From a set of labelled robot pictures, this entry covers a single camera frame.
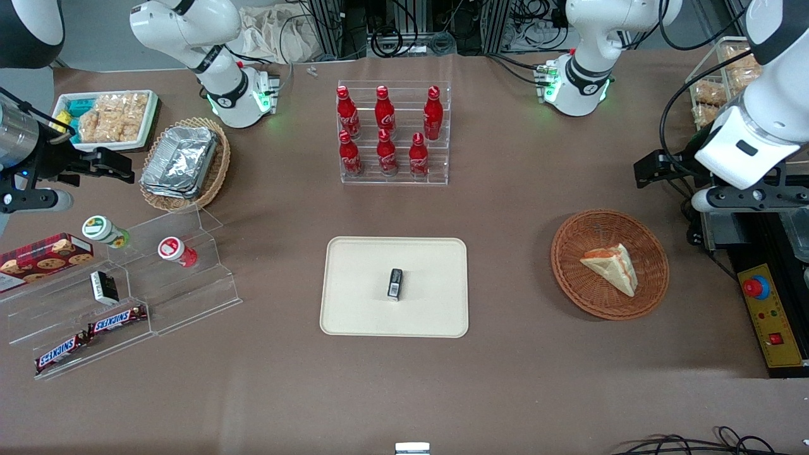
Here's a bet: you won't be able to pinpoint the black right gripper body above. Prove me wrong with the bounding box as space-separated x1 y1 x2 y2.
24 140 97 182

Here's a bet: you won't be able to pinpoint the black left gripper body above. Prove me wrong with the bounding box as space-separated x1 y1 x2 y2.
669 149 712 191

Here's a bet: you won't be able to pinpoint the white rectangular snack tray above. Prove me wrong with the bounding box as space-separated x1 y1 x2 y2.
51 90 159 154

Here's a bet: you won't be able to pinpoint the light oval wicker basket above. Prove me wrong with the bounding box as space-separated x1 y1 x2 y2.
139 117 231 214

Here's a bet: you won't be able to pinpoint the wrapped triangle sandwich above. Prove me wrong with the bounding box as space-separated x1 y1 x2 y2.
580 243 638 298

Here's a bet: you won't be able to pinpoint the brown round wicker basket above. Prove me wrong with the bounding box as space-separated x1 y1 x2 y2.
550 209 670 321

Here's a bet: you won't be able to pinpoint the cream plastic tray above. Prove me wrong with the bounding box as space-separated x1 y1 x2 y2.
319 236 470 339

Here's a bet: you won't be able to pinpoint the rice cracker pack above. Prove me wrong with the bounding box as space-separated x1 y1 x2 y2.
79 109 105 143
123 93 150 141
101 95 127 143

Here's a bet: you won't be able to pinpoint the green sunflower yogurt cup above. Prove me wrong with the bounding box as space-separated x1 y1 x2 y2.
82 215 131 249

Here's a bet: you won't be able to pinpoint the stacked aluminium foil trays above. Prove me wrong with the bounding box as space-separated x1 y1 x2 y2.
139 125 220 200

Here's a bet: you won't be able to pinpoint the red tartan cookie box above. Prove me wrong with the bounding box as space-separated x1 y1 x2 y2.
0 233 94 294

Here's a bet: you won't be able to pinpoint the red strawberry yogurt cup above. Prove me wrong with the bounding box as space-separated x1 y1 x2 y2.
157 236 198 268

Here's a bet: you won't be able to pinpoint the black white small box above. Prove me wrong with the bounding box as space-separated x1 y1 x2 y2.
90 270 119 306

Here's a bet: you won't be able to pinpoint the clear acrylic stepped shelf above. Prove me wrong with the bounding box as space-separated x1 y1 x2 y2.
0 205 243 381

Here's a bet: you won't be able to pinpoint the Snickers chocolate bar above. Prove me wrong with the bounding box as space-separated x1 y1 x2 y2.
87 305 148 336
34 333 89 375

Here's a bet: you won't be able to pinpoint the yellow emergency stop box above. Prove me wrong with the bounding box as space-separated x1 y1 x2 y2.
738 264 805 368

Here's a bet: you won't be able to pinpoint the white cloth bag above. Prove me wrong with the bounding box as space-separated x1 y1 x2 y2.
242 5 315 64

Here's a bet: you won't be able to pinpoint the red cola bottle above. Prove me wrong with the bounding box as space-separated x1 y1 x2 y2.
422 85 444 141
374 85 396 135
336 85 361 140
408 132 430 179
338 130 363 178
376 128 399 176

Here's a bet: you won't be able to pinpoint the clear acrylic bottle rack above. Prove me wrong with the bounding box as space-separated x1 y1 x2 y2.
336 80 453 186

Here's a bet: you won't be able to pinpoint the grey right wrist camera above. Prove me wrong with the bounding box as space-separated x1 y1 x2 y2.
0 188 74 214

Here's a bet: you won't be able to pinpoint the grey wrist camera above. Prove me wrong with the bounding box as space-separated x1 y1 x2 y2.
691 185 809 213
0 188 74 214

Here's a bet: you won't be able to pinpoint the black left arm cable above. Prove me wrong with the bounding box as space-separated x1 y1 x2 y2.
660 57 759 185

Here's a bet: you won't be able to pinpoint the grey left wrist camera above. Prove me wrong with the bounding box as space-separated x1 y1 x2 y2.
691 185 809 213

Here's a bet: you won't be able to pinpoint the black equipment base frame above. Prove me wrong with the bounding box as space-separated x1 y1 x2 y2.
688 209 809 380

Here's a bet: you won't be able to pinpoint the aluminium frame post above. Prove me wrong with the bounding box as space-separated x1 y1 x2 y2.
480 0 514 52
310 0 346 59

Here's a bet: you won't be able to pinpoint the black floor cables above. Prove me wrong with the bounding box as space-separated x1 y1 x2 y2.
616 427 788 455

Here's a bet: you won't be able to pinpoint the black coiled cable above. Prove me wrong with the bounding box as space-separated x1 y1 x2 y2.
370 27 404 59

